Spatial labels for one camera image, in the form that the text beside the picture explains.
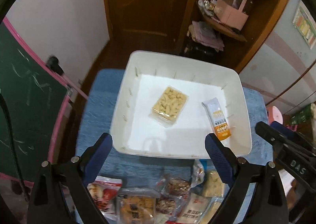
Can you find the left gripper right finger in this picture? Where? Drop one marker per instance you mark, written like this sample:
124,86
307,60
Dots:
268,203

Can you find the green chalkboard pink frame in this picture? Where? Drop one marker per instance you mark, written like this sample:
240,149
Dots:
37,100

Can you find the colourful wall poster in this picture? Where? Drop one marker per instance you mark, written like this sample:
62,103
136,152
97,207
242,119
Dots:
305,24

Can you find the green bag by wall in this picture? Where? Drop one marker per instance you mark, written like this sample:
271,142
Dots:
304,115

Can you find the nut candy clear wrapper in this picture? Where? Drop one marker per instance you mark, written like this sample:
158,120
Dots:
173,186

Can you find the red white snack packet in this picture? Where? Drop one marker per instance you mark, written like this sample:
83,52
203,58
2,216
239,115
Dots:
103,191

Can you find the pink plastic stool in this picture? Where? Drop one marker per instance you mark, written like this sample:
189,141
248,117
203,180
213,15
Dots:
274,114

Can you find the orange biscuit clear packet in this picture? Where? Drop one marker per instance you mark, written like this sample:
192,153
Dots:
136,205

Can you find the blue white candy packet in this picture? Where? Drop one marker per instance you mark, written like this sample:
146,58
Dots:
198,173

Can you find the yellow rice cracker packet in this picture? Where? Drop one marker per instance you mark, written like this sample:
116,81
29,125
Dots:
213,186

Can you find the large clear cracker bag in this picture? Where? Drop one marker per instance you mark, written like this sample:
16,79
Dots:
210,212

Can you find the white plastic storage bin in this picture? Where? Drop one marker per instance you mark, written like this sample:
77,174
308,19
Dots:
146,76

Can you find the folded pink clothes stack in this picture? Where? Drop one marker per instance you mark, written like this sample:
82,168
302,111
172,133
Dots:
202,33

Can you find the peanut candy clear packet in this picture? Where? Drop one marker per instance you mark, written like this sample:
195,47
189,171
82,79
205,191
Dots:
168,107

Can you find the orange white oats bar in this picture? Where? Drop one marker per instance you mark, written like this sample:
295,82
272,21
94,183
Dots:
218,120

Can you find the brown wooden door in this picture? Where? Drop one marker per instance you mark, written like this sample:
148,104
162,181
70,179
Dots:
152,25

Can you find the pink basket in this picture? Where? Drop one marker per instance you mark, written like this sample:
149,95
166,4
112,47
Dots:
231,13

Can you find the wooden corner shelf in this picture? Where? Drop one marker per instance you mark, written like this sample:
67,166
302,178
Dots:
239,46

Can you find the blue towel table cover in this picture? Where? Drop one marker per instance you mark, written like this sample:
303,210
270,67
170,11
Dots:
138,171

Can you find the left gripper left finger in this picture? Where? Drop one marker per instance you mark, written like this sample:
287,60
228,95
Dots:
47,202

